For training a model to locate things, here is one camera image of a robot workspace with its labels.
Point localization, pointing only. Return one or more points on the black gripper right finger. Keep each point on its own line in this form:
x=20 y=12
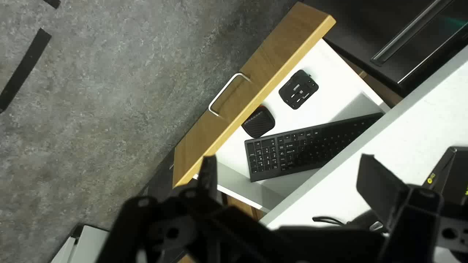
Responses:
x=389 y=195

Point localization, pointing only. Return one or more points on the black rounded pouch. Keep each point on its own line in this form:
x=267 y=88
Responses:
x=257 y=121

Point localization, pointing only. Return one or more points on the black keyboard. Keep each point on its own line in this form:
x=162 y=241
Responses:
x=301 y=148

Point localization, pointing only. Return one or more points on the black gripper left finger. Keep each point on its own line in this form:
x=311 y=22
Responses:
x=208 y=177

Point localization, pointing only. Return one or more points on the wooden front drawer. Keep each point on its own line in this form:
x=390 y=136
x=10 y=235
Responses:
x=272 y=63

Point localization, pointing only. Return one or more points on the long black tape strip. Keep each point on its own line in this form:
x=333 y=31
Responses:
x=23 y=67

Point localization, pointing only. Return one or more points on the black box yellow logo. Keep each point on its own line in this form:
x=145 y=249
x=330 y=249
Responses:
x=455 y=170

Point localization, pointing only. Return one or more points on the black oven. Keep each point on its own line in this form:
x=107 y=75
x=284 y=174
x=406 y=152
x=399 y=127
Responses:
x=360 y=24

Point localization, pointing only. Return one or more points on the black square adapter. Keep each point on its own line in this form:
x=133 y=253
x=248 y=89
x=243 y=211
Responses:
x=298 y=89

